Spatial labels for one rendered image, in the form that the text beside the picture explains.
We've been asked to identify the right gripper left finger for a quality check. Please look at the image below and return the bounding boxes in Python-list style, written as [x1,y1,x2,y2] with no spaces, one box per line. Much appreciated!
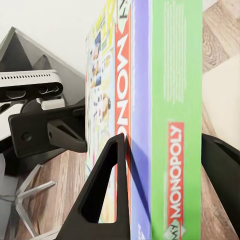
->
[55,133,131,240]

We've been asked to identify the board game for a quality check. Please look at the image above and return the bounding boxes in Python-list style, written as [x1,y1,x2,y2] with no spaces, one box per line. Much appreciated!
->
[85,0,203,240]

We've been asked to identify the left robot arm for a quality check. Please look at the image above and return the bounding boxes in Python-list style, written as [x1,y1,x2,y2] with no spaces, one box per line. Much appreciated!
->
[0,69,88,159]

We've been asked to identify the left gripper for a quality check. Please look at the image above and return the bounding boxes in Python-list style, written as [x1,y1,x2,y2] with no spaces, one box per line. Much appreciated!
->
[8,101,88,159]

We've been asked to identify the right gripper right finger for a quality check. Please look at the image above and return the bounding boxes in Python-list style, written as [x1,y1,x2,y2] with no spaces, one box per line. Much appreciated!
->
[201,133,240,239]

